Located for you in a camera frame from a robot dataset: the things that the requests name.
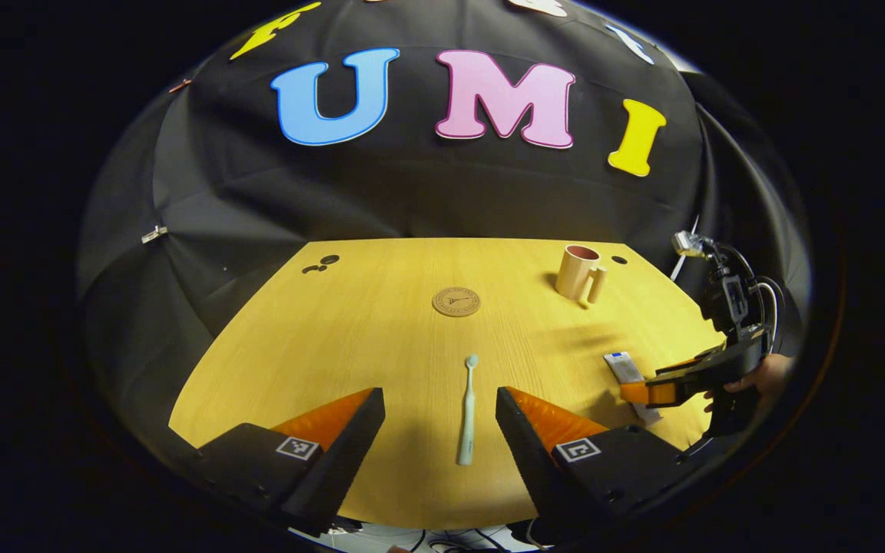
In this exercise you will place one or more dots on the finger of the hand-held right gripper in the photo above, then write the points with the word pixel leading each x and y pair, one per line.
pixel 661 392
pixel 692 362

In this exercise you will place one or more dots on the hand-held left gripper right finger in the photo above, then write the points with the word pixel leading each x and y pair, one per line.
pixel 527 461

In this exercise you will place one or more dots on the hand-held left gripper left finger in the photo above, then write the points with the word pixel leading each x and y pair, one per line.
pixel 346 461

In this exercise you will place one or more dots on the white toothpaste tube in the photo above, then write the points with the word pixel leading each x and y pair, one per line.
pixel 627 369

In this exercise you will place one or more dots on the pale green toothbrush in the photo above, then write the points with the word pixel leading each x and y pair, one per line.
pixel 467 430

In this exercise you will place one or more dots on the beige cup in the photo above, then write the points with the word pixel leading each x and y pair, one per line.
pixel 575 273

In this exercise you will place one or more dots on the round brown coaster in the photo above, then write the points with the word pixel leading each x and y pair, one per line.
pixel 456 302

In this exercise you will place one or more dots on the wooden desktop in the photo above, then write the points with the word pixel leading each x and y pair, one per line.
pixel 381 346

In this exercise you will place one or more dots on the black backdrop cloth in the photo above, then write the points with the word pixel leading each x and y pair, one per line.
pixel 412 192

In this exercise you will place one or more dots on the small white clip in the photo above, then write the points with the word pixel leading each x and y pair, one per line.
pixel 154 233

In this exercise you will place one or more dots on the small red clip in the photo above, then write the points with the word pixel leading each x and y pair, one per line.
pixel 180 85

